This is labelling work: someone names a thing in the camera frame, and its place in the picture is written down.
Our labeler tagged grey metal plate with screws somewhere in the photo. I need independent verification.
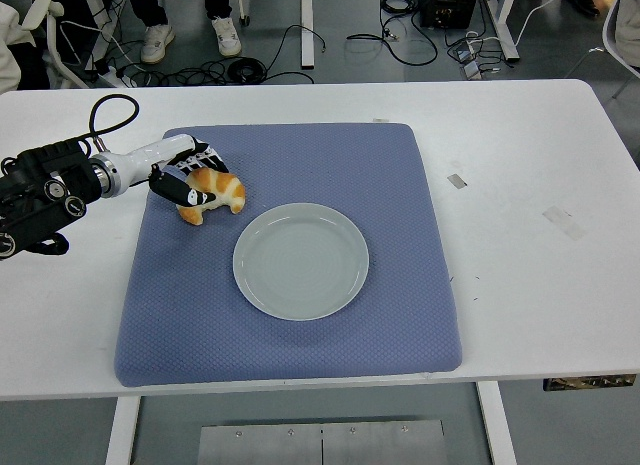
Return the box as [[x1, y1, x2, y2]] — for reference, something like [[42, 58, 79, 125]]
[[198, 419, 446, 465]]

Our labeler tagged white table leg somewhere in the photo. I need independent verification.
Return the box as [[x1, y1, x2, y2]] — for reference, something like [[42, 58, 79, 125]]
[[475, 380, 519, 465], [104, 395, 142, 465]]

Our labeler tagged croissant bread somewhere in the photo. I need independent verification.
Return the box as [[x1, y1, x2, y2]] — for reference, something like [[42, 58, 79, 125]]
[[175, 166, 247, 226]]

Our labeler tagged person's leg white shoe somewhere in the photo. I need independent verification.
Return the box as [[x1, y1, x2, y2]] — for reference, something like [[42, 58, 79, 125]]
[[130, 0, 176, 64], [199, 0, 243, 58]]

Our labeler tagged black equipment box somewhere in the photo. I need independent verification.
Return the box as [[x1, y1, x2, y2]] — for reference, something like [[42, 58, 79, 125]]
[[418, 0, 484, 29]]

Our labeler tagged grey white chair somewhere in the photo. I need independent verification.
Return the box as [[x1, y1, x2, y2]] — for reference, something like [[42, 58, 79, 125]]
[[564, 0, 640, 100]]

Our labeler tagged person's left leg white shoe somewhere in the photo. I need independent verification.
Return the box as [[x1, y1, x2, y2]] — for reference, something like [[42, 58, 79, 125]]
[[199, 0, 243, 58]]

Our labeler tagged person's right leg white shoe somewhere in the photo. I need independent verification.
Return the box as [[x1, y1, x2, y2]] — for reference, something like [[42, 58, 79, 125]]
[[130, 0, 176, 64]]

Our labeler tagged white power strip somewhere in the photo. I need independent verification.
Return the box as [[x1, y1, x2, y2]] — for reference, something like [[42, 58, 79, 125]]
[[97, 67, 140, 89]]

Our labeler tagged white office chair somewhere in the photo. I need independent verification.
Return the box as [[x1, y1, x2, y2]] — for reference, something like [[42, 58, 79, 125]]
[[19, 0, 94, 90]]

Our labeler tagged grey round plate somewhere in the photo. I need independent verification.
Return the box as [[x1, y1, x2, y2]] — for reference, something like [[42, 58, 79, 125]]
[[232, 202, 371, 322]]

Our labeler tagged large grey tape strip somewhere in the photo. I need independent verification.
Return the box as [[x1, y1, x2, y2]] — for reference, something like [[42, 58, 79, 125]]
[[541, 205, 587, 241]]

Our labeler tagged person's dark shoe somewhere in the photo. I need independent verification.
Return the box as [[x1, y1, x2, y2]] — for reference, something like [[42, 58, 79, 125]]
[[563, 0, 601, 19]]

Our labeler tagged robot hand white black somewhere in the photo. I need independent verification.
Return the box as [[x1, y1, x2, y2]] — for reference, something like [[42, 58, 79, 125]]
[[117, 133, 230, 207]]

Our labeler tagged person in white seated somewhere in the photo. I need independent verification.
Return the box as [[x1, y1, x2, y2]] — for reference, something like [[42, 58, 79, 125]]
[[0, 2, 39, 94]]

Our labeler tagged black power adapter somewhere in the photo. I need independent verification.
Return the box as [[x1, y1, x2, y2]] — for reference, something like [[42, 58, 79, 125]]
[[447, 39, 484, 64]]

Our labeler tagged long black cable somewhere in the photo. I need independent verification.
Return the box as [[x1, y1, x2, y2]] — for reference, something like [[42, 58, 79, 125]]
[[344, 0, 439, 66]]

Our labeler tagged blue quilted mat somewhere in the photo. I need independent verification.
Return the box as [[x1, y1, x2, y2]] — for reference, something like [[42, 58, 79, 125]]
[[113, 122, 463, 389]]

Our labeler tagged coiled black cable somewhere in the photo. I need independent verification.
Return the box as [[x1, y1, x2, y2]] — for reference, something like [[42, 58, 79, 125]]
[[227, 57, 266, 84]]

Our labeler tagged white background desk leg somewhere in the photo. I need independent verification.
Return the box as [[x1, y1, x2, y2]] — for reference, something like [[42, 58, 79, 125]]
[[483, 0, 521, 62], [299, 0, 315, 69]]

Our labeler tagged person in grey seated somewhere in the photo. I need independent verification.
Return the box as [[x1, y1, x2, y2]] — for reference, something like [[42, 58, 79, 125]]
[[613, 0, 640, 69]]

